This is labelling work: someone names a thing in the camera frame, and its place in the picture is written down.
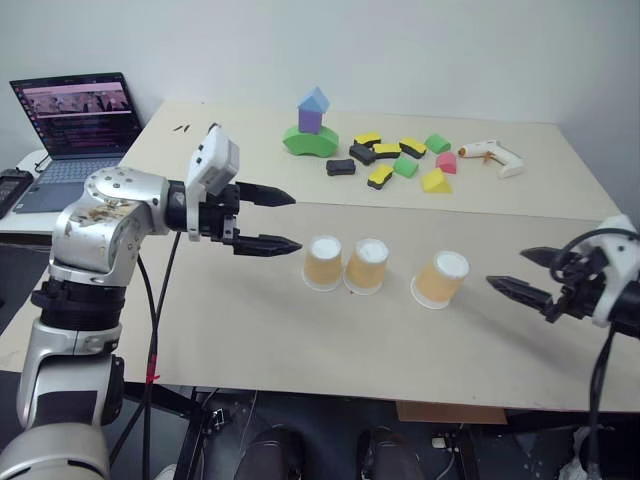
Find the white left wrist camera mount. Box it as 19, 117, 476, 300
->
185, 125, 242, 243

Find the yellow and black sponge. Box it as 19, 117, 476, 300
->
398, 136, 428, 160
372, 141, 403, 161
352, 130, 384, 151
366, 163, 396, 192

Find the pink foam block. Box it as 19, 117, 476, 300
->
435, 152, 460, 177

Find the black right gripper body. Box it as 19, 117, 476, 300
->
543, 244, 609, 325

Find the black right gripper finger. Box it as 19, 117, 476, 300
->
485, 274, 557, 314
519, 245, 570, 274

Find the yellow foam wedge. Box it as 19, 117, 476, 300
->
420, 167, 455, 195

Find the black sponge eraser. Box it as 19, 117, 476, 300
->
325, 158, 358, 178
348, 143, 379, 168

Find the brown cardboard piece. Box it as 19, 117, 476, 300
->
396, 400, 507, 426

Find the black handheld device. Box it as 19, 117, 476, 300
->
0, 168, 35, 220

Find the purple foam cube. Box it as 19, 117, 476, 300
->
297, 106, 326, 136

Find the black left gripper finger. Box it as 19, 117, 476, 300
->
232, 233, 304, 258
237, 182, 298, 208

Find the white glue gun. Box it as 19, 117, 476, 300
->
456, 139, 526, 180

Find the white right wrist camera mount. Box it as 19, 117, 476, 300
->
592, 214, 640, 329

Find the open grey laptop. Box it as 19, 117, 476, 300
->
9, 71, 145, 215

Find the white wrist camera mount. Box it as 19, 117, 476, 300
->
592, 214, 640, 329
185, 125, 242, 243

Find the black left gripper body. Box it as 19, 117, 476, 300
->
198, 183, 242, 247

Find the orange paper cup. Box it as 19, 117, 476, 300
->
409, 249, 472, 311
342, 238, 391, 297
301, 234, 345, 293

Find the dark rounded shape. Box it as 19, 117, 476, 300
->
235, 423, 307, 480
356, 425, 427, 480

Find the green foam arch block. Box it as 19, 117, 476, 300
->
281, 124, 341, 158

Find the black metal table frame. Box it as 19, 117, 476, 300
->
172, 385, 262, 480

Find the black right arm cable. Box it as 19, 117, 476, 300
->
548, 227, 632, 480

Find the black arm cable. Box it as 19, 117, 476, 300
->
548, 227, 632, 480
104, 230, 183, 480

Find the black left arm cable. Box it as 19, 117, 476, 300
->
104, 230, 183, 480

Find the blue foam roof block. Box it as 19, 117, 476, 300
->
296, 86, 331, 116

